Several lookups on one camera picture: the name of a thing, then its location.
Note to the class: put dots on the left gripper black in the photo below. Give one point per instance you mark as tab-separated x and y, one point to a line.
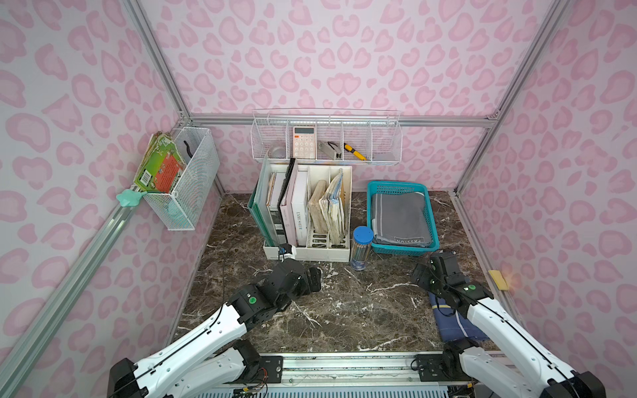
308	279

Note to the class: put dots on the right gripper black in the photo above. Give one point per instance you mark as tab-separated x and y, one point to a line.
429	271

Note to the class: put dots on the navy blue pillowcase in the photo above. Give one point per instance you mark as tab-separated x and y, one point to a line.
451	325

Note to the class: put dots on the grey pillowcase with white stripe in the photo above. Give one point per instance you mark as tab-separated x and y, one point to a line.
400	219

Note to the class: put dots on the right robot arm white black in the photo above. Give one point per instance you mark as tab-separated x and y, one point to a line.
539	372

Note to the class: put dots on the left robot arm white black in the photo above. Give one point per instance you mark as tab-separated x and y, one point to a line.
215	353

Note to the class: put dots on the brown paper envelopes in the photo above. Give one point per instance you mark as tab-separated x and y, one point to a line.
327	205

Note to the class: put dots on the pink white book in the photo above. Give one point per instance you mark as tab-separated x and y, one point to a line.
292	204

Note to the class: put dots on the blue lid pencil jar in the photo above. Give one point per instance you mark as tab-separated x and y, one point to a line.
360	248

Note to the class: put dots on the yellow sticky note pad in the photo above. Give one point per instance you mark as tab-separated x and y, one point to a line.
499	280

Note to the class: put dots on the white file organiser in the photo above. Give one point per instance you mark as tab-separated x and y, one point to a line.
315	250

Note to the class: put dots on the green folder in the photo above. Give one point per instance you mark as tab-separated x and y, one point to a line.
258	205

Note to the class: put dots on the clear dome in shelf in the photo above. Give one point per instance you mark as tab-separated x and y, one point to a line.
277	151

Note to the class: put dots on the grey stapler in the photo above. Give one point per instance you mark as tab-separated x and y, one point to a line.
331	150

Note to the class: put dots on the yellow utility knife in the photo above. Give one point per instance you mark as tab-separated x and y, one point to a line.
355	152

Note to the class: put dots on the pink calculator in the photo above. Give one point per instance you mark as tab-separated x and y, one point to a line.
304	142

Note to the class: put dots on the green red booklet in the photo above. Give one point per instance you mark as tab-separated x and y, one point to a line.
162	166

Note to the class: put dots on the mint green clip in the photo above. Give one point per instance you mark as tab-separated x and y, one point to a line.
130	198

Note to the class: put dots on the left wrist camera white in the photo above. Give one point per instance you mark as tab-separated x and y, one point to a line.
286	251

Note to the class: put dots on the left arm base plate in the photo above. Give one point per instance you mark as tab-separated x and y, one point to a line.
270	369

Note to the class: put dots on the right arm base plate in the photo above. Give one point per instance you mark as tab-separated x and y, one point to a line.
432	367

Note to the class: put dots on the white mesh wall basket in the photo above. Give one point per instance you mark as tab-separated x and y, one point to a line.
180	210

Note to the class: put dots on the white wire wall shelf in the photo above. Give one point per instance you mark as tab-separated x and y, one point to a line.
377	134

